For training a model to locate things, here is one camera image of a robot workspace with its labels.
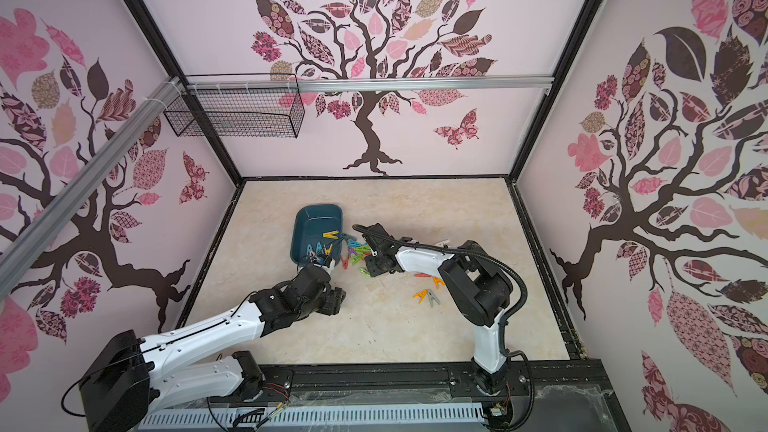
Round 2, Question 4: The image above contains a back aluminium rail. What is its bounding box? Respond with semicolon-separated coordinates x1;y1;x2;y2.
186;75;554;93

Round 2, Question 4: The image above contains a dark teal storage box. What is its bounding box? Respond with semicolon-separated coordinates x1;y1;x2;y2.
289;204;343;269

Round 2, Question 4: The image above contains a black wire basket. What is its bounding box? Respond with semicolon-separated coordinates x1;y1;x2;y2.
164;72;305;139

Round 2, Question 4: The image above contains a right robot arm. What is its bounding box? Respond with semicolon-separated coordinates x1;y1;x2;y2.
353;224;528;395

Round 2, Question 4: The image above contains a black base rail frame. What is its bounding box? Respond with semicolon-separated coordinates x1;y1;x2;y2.
111;359;631;432

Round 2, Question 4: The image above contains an aluminium rail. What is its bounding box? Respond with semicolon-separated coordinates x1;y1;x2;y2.
186;75;554;93
1;77;184;298

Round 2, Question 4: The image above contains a right black corrugated cable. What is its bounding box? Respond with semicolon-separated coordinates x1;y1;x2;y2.
352;223;529;367

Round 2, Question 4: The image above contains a left aluminium rail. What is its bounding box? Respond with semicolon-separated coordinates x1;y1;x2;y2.
1;77;184;298

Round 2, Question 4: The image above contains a grey clothespin lower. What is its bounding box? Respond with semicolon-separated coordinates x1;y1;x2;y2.
427;289;441;308

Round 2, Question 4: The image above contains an orange clothespin lower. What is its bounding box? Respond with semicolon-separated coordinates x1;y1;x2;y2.
414;289;428;303

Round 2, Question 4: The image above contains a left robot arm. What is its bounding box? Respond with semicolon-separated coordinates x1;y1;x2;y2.
77;264;346;431

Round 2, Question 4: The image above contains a white slotted cable duct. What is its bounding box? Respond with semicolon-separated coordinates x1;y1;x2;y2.
135;403;485;431

